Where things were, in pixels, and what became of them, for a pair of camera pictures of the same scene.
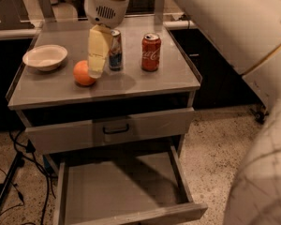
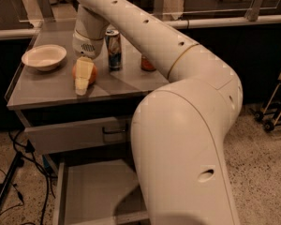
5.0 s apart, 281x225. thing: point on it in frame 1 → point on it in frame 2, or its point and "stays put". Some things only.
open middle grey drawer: (123, 188) stays put
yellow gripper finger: (98, 37) → (84, 67)
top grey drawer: (81, 134) stays put
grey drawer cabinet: (145, 94) stays put
